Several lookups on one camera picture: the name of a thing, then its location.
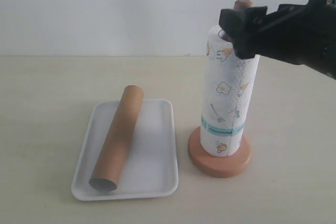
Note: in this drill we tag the printed white paper towel roll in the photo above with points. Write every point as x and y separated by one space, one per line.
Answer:
228 85

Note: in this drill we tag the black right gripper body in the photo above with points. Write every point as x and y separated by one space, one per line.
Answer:
295 34

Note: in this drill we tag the white rectangular plastic tray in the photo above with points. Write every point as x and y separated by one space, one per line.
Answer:
151 169

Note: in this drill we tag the wooden paper towel holder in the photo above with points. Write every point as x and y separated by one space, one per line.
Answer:
216 166

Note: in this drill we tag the brown cardboard tube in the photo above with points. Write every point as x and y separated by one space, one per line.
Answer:
117 144

